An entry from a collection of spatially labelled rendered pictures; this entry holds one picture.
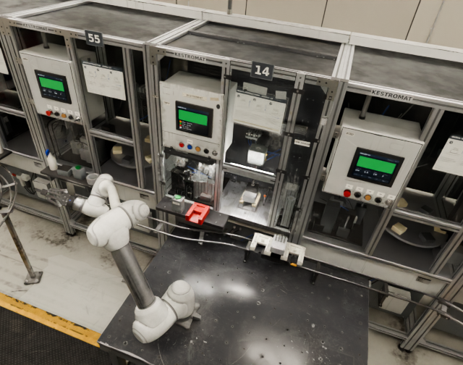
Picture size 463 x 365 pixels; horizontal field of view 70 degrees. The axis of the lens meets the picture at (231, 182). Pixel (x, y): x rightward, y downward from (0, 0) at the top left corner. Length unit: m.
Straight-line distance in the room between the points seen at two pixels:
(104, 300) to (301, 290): 1.68
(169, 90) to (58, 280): 2.06
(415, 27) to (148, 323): 4.84
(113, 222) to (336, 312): 1.51
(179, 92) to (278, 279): 1.42
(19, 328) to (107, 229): 1.72
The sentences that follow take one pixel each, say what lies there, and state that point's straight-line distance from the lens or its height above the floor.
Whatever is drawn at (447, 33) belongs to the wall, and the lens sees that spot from 5.55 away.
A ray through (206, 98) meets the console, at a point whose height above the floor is 1.78.
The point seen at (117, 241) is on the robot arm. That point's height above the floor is 1.35.
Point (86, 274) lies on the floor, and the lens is 3.42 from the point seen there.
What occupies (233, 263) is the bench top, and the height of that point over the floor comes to 0.68.
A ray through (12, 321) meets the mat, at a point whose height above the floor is 0.01.
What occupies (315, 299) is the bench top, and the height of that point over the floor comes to 0.68.
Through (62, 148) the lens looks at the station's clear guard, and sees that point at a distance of 3.05.
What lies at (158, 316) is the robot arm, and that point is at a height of 0.93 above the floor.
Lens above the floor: 2.61
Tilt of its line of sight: 37 degrees down
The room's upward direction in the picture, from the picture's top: 6 degrees clockwise
